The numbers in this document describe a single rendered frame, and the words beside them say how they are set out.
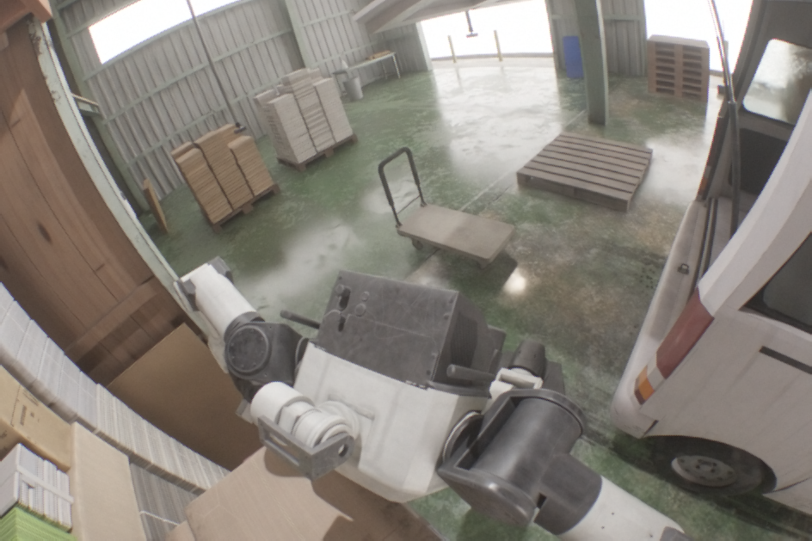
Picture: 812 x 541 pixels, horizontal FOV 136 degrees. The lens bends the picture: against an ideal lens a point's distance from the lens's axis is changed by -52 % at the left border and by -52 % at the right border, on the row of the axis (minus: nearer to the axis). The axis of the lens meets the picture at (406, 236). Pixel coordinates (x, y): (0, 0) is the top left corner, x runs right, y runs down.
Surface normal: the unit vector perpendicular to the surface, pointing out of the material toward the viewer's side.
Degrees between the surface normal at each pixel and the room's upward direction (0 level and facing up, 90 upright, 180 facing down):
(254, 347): 23
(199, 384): 90
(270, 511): 0
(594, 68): 90
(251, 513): 0
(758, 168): 90
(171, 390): 90
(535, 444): 13
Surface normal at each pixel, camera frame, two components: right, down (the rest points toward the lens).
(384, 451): -0.46, -0.41
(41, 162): 0.66, 0.29
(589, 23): -0.70, 0.56
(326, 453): 0.84, 0.09
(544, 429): -0.04, -0.79
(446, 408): 0.22, -0.25
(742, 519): -0.25, -0.78
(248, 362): -0.08, -0.53
